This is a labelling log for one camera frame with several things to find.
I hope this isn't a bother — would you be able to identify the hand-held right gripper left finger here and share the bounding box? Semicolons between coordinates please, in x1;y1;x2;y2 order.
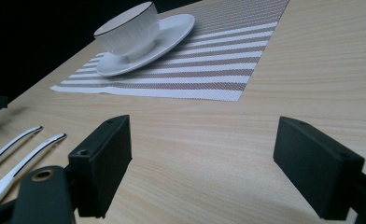
67;114;133;219

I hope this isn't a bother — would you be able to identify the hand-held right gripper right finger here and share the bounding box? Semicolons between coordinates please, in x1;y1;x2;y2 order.
273;116;366;221

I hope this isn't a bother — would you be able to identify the white ribbed cup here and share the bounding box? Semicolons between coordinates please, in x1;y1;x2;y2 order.
92;1;161;62

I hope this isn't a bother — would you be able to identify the striped woven placemat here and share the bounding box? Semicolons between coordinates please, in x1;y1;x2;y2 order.
49;0;290;103

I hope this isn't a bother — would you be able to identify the white saucer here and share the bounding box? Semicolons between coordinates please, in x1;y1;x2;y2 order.
95;13;196;77

